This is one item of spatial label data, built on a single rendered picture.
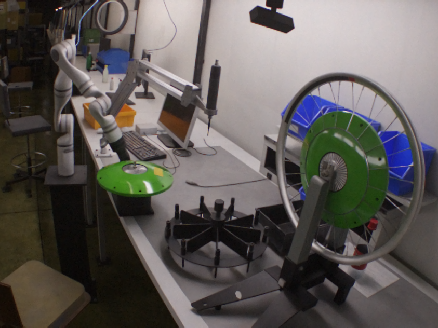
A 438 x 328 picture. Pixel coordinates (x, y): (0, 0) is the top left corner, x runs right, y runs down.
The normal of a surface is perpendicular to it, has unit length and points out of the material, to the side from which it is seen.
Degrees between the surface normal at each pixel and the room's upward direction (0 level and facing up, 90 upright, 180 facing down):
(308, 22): 90
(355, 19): 90
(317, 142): 83
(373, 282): 0
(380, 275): 0
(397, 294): 0
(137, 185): 21
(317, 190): 87
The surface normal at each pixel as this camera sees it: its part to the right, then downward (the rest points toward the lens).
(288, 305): -0.15, -0.84
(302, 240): -0.84, 0.05
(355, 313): 0.12, -0.92
